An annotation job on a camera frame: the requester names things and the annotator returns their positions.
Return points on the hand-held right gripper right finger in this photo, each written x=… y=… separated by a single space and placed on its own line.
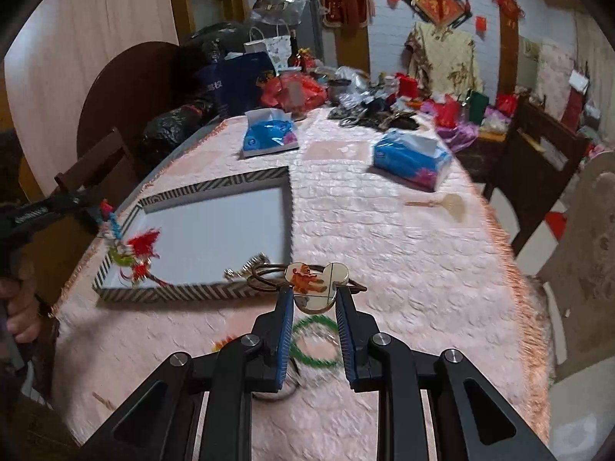
x=347 y=341

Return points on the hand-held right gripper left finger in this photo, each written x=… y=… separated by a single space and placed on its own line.
x=284 y=333

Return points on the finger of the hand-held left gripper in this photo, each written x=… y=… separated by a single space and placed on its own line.
x=77 y=200

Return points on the red tassel ornament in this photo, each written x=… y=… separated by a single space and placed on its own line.
x=143 y=245

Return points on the striped-rim white tray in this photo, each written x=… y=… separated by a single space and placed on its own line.
x=216 y=221

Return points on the person's left hand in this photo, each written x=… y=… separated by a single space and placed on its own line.
x=21 y=312

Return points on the dark wooden chair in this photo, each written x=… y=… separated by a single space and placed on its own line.
x=528 y=163
x=103 y=173

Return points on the small colourful ornament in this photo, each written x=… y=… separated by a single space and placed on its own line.
x=222 y=344

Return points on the pink fringed tablecloth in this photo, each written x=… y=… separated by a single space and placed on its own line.
x=384 y=259

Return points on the black garbage bag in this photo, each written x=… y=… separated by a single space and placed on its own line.
x=168 y=127

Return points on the round brown table top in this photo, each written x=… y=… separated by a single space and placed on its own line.
x=125 y=86

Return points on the small beige hand fan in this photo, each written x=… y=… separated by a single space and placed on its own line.
x=449 y=205

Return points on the blue tissue pack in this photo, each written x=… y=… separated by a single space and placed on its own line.
x=269 y=134
x=408 y=156

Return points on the dark blue shopping bag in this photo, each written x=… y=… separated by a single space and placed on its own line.
x=240 y=81

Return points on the pile of dark clutter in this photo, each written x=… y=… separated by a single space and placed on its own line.
x=370 y=108

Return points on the red plastic bag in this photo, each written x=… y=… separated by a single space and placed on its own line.
x=293 y=91

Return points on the white paper gift bag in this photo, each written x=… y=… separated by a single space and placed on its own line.
x=271 y=47

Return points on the beige upholstered chair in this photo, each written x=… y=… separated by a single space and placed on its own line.
x=584 y=259

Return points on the green box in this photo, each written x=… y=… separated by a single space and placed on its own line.
x=478 y=107

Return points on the metal pot with hat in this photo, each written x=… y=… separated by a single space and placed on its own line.
x=278 y=2

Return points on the floral beige shirt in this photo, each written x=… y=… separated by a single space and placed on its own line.
x=444 y=60

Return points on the red knot wall ornament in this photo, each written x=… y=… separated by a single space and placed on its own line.
x=509 y=7

